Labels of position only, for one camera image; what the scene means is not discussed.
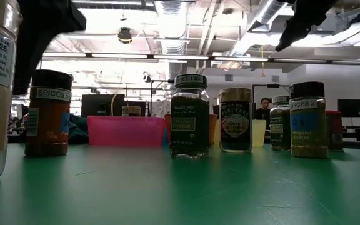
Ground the pink plastic bin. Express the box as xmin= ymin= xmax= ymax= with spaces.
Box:
xmin=86 ymin=115 xmax=166 ymax=148

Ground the dark desk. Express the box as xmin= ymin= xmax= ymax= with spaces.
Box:
xmin=342 ymin=125 xmax=360 ymax=143

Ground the oregano leaves jar black lid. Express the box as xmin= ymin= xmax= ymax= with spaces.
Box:
xmin=289 ymin=81 xmax=329 ymax=159

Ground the yellow plastic bin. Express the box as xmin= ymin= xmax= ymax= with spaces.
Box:
xmin=214 ymin=119 xmax=268 ymax=148

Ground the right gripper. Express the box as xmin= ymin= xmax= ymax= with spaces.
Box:
xmin=275 ymin=0 xmax=339 ymax=53

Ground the small green herb jar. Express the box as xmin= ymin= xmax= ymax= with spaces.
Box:
xmin=269 ymin=94 xmax=292 ymax=152

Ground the horizontal metal frame bar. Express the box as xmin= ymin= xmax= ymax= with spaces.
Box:
xmin=41 ymin=51 xmax=360 ymax=67

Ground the red-brown spice jar black lid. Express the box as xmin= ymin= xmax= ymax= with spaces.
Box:
xmin=24 ymin=69 xmax=74 ymax=158

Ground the furikake jar gold lid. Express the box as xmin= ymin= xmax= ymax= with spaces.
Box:
xmin=218 ymin=87 xmax=254 ymax=154

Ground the black metal stand frame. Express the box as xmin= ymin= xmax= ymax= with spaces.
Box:
xmin=150 ymin=79 xmax=176 ymax=118

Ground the black computer monitor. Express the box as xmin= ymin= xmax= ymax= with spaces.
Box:
xmin=80 ymin=93 xmax=126 ymax=118
xmin=337 ymin=98 xmax=360 ymax=118

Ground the black ceiling dome fixture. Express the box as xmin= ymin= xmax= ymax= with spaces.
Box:
xmin=117 ymin=27 xmax=133 ymax=44

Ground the teal cloth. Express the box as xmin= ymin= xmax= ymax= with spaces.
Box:
xmin=68 ymin=113 xmax=89 ymax=145

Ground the person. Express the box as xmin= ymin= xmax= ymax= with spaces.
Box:
xmin=254 ymin=97 xmax=273 ymax=121

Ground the orange plastic bin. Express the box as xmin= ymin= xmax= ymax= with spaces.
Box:
xmin=164 ymin=113 xmax=219 ymax=147

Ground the green table mat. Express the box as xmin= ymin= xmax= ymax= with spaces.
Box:
xmin=0 ymin=142 xmax=360 ymax=225

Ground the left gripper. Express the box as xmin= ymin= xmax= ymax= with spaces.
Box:
xmin=12 ymin=0 xmax=87 ymax=96

